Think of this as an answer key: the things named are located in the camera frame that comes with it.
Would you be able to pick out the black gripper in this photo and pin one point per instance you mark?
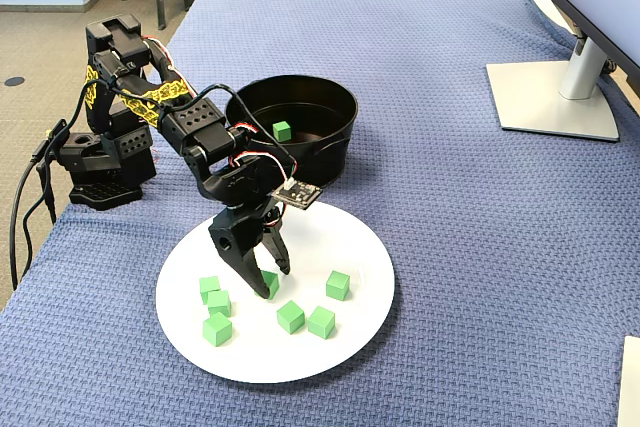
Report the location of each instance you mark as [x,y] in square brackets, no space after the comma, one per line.
[239,238]

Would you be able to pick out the green cube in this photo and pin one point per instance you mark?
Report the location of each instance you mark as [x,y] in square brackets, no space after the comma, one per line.
[337,286]
[290,318]
[281,132]
[209,284]
[321,323]
[219,304]
[217,331]
[273,283]

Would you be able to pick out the white round plate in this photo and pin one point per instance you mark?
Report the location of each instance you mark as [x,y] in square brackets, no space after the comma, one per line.
[340,247]

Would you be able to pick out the black metal bucket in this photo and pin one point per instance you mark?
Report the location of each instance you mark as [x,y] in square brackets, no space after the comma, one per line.
[320,157]

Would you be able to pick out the blue woven tablecloth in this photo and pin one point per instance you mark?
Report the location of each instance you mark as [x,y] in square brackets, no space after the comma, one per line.
[450,247]

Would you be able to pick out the dark round floor cover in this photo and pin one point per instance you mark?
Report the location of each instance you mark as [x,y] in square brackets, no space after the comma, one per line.
[15,81]

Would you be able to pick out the silver monitor stand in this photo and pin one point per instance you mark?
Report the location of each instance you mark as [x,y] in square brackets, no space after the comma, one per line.
[540,102]

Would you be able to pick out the white flat panel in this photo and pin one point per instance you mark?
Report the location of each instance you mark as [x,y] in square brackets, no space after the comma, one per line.
[631,387]

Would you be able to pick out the small wrist camera board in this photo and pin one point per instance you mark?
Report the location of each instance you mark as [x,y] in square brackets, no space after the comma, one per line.
[300,195]

